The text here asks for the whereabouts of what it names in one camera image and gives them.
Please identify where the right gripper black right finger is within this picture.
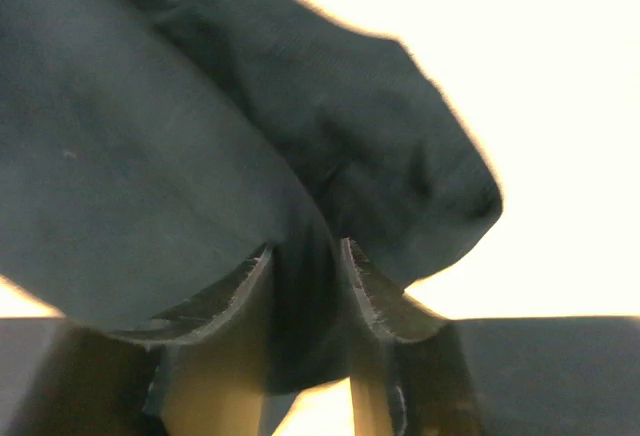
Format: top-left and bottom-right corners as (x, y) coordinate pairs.
(340, 239), (484, 436)

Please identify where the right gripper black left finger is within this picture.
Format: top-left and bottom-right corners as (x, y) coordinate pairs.
(112, 245), (273, 435)

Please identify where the black t shirt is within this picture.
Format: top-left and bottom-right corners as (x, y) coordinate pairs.
(1, 0), (502, 394)

